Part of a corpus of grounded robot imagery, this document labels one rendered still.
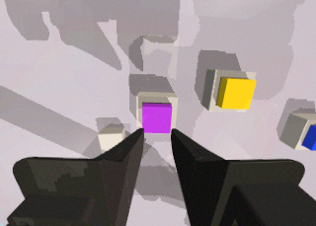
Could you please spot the yellow button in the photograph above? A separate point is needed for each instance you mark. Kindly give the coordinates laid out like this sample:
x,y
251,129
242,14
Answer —
x,y
228,91

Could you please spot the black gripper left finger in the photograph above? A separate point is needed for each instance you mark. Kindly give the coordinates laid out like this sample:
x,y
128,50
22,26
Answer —
x,y
109,178

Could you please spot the purple button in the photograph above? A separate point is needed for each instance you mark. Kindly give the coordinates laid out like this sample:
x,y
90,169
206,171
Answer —
x,y
156,112

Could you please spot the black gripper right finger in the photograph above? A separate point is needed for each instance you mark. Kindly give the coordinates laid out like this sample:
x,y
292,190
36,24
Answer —
x,y
207,179

